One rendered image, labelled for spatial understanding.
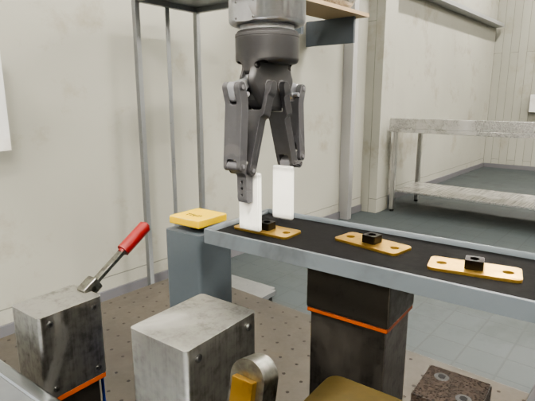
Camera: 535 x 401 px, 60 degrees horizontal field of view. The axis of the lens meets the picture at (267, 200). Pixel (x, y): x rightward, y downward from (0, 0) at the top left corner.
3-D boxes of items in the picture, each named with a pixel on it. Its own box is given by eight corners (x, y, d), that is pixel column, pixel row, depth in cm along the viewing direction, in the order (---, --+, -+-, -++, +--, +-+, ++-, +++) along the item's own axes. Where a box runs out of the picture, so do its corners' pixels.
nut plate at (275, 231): (232, 228, 60) (232, 219, 60) (250, 222, 63) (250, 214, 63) (285, 239, 55) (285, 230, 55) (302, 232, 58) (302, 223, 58)
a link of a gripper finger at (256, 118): (279, 83, 54) (272, 79, 53) (259, 177, 53) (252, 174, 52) (252, 83, 56) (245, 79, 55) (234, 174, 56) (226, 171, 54)
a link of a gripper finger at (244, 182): (253, 158, 54) (236, 161, 51) (253, 201, 55) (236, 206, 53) (243, 157, 55) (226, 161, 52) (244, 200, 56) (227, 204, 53)
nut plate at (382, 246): (333, 239, 55) (333, 230, 55) (352, 233, 58) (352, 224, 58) (394, 256, 49) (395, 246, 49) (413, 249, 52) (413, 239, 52)
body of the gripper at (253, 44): (263, 36, 60) (263, 110, 62) (218, 28, 53) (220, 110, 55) (314, 31, 55) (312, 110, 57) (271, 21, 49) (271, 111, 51)
